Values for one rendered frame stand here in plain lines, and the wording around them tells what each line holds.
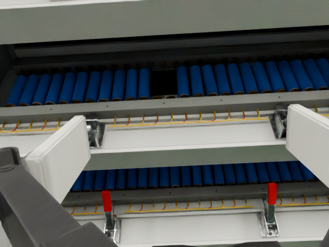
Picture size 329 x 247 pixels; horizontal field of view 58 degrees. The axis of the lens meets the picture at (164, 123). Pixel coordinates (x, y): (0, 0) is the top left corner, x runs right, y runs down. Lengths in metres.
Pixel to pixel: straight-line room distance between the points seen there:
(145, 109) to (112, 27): 0.13
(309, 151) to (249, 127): 0.26
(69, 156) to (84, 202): 0.41
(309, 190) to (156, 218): 0.27
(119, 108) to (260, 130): 0.20
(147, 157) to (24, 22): 0.22
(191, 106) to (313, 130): 0.27
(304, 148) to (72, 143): 0.13
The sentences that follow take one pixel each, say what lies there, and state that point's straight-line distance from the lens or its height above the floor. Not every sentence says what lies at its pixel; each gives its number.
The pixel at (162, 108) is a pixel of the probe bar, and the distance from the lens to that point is 0.42.
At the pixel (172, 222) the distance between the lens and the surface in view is 0.55.
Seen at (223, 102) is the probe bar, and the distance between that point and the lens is 0.43.
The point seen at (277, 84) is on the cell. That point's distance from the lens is 0.48.
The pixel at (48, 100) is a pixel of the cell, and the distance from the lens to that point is 0.48.
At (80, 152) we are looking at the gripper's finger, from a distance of 0.18.
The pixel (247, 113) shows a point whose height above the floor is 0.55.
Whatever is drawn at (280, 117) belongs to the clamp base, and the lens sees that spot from 0.43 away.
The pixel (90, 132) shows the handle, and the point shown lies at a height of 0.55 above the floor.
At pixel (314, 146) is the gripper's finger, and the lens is 0.17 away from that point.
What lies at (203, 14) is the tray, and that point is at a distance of 0.35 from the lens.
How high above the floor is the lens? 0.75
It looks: 28 degrees down
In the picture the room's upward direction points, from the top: 4 degrees counter-clockwise
